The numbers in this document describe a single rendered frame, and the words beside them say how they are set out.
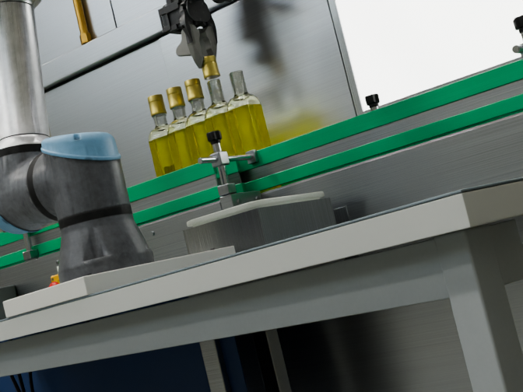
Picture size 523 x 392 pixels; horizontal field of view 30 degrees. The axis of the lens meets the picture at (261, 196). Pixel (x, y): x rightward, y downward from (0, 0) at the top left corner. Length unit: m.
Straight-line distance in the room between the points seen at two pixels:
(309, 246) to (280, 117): 1.11
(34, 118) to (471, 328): 0.94
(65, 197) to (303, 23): 0.77
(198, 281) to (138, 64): 1.30
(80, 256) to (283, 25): 0.83
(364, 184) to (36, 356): 0.66
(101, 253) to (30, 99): 0.32
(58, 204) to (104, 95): 1.00
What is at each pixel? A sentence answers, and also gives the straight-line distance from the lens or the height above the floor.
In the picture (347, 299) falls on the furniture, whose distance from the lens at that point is 1.07.
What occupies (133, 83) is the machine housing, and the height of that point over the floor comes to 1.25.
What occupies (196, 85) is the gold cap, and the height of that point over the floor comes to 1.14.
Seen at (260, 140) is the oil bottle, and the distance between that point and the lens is 1.99.
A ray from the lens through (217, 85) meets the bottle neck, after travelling 2.05.
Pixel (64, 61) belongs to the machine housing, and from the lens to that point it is 2.58.
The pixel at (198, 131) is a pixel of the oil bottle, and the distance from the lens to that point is 2.06.
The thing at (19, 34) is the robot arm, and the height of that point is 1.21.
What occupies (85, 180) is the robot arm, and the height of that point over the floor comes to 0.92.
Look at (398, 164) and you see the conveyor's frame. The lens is 1.76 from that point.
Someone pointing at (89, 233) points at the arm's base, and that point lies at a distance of 1.50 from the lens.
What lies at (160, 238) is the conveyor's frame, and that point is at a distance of 1.98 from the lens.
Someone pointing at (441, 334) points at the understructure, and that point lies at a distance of 2.00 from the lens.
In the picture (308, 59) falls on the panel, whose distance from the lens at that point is 2.08.
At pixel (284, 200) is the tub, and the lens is 1.65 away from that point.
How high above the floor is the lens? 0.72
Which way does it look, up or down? 5 degrees up
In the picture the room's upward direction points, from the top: 14 degrees counter-clockwise
